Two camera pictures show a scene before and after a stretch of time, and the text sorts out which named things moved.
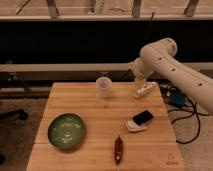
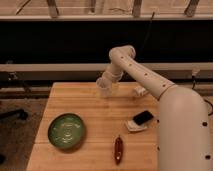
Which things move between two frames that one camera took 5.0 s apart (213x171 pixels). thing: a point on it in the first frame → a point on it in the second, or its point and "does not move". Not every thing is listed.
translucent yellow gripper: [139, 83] → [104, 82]
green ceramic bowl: [66, 131] does not move
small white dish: [135, 127] does not move
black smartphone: [143, 117] does not move
